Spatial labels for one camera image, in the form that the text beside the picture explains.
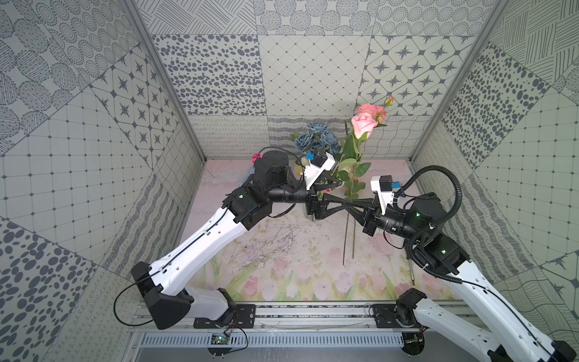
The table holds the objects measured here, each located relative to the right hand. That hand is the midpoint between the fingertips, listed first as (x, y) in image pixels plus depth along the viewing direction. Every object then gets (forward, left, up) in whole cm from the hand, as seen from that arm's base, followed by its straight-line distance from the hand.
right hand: (344, 205), depth 61 cm
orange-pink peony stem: (-5, -2, -1) cm, 6 cm away
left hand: (-4, 0, +9) cm, 10 cm away
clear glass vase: (+15, +8, -32) cm, 36 cm away
